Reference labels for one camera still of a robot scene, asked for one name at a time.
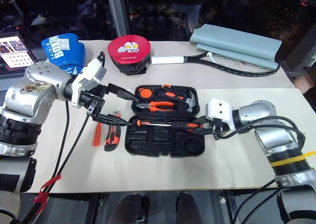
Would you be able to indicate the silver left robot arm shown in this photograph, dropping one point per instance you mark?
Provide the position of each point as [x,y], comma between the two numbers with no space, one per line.
[32,93]

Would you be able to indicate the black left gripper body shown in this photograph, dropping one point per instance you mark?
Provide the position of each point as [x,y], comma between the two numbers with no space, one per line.
[89,99]

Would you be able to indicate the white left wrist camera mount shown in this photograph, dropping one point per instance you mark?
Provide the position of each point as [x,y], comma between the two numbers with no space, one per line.
[86,78]

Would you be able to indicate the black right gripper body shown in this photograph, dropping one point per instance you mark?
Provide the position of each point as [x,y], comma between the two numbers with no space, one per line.
[218,127]

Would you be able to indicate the open laptop computer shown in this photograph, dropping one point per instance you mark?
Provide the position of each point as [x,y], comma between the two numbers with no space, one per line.
[14,53]

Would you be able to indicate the red boxing focus mitt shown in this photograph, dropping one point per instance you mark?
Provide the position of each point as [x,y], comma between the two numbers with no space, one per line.
[128,48]

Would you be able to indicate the black electrical tape roll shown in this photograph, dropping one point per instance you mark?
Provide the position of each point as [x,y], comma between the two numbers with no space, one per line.
[188,145]

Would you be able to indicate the grey window frame post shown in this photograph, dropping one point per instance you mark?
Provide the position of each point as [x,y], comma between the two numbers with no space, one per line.
[118,11]

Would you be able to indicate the black white tennis racket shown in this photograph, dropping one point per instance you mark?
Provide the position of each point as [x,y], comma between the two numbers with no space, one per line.
[168,60]

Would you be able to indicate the black plastic tool case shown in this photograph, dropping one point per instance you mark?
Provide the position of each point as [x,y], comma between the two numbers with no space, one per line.
[153,145]

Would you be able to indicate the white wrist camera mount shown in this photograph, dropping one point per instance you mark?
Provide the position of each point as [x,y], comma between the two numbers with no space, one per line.
[86,78]
[218,109]

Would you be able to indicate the orange voltage tester pen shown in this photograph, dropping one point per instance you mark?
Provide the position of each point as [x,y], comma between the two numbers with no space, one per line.
[97,135]

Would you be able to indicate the orange round tape measure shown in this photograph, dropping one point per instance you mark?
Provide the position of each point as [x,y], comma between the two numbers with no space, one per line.
[145,93]

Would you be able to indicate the bystander person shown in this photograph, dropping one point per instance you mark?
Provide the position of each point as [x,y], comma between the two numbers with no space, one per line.
[304,82]

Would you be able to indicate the dark rounded shape under table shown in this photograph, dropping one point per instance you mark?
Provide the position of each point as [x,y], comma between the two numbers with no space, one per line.
[187,206]
[130,206]

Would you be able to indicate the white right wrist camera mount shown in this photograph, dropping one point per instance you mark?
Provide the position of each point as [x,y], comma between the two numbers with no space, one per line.
[218,109]

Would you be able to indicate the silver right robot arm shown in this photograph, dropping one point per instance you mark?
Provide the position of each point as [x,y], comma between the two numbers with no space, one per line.
[271,140]

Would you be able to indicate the orange black utility knife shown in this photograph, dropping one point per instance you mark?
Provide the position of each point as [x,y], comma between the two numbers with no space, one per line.
[112,135]

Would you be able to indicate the blue boxing glove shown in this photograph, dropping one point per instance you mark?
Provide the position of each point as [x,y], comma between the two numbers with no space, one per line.
[61,48]

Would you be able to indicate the grey folded mat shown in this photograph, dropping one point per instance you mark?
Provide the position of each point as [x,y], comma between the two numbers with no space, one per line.
[234,41]

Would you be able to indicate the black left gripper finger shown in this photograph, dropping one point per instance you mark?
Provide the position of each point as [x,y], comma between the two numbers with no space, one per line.
[111,120]
[121,92]

